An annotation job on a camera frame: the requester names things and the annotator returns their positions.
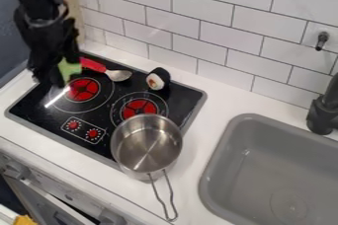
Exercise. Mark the toy sink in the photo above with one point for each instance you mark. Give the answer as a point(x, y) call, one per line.
point(273, 176)

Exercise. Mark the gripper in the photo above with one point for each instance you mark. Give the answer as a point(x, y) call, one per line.
point(46, 46)

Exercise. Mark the toy sushi roll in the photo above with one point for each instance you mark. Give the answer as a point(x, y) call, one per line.
point(157, 79)

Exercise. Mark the toy stove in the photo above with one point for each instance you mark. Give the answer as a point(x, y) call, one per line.
point(105, 104)

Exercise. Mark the green toy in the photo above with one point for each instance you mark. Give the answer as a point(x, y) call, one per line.
point(70, 70)

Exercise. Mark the silver pot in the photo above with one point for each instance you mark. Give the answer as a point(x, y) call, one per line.
point(147, 145)

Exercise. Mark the tap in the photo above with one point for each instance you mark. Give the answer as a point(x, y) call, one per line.
point(325, 110)

